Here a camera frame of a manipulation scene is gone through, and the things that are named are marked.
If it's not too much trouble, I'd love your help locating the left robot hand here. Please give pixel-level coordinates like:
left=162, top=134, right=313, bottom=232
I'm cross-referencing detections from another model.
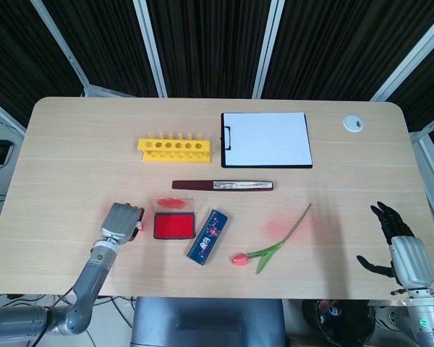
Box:
left=100, top=202, right=145, bottom=246

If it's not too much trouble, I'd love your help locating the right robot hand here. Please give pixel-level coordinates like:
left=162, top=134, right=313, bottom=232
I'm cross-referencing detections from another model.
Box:
left=357, top=201, right=434, bottom=289

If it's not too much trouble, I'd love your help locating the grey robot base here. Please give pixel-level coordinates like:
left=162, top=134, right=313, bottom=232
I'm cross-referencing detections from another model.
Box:
left=129, top=296, right=287, bottom=347

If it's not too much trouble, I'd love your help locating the red ink pad box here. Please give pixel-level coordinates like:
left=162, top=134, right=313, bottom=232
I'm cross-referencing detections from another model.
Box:
left=153, top=197, right=197, bottom=240

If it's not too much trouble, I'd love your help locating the blue patterned rectangular box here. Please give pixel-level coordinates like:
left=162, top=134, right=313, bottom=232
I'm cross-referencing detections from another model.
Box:
left=186, top=208, right=229, bottom=267

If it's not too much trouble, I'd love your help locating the yellow test tube rack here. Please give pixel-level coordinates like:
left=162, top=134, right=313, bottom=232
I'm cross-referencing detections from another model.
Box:
left=137, top=132, right=213, bottom=165

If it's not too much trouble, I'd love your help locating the black waste bin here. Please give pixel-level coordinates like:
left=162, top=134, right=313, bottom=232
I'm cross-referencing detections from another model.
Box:
left=301, top=299, right=377, bottom=347

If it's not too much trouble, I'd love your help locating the folded dark red fan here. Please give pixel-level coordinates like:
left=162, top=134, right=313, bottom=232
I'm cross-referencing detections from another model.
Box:
left=171, top=179, right=276, bottom=192

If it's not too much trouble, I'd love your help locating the artificial pink tulip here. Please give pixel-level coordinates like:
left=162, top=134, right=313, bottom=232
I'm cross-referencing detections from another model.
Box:
left=231, top=203, right=313, bottom=275

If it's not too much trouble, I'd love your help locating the white desk grommet cap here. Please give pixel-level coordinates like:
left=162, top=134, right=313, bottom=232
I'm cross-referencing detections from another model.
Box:
left=342, top=114, right=365, bottom=134

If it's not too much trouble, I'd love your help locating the black clipboard with white paper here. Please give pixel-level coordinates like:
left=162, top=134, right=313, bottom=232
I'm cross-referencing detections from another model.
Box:
left=221, top=111, right=315, bottom=169

